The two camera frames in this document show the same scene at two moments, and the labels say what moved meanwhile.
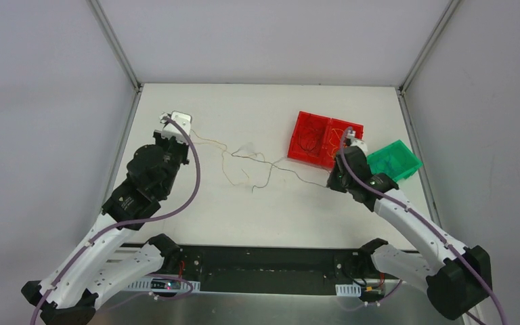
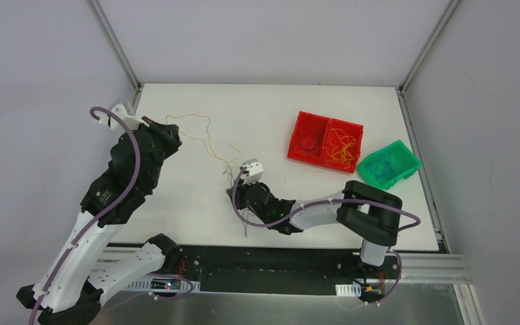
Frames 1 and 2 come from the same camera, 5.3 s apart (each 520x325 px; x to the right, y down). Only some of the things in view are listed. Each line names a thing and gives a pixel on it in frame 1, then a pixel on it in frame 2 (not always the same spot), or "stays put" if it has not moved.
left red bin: [309, 138] stays put
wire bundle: [240, 153] -> [246, 213]
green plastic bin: [396, 158] stays put
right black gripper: [347, 160] -> [240, 191]
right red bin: [333, 143] stays put
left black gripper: [170, 143] -> [162, 136]
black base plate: [277, 269] stays put
